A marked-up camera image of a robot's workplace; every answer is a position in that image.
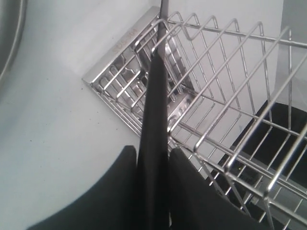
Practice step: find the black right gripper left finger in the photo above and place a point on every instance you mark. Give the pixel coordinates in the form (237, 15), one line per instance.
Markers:
(108, 205)

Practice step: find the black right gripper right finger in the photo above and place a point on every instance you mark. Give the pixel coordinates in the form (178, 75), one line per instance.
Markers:
(194, 205)

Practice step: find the black handled kitchen knife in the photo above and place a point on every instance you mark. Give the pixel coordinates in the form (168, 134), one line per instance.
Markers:
(152, 178)

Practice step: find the round stainless steel plate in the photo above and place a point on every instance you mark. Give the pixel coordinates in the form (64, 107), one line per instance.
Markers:
(12, 19)

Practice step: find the steel wire rack basket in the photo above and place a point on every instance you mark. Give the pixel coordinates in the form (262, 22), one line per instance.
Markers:
(237, 106)

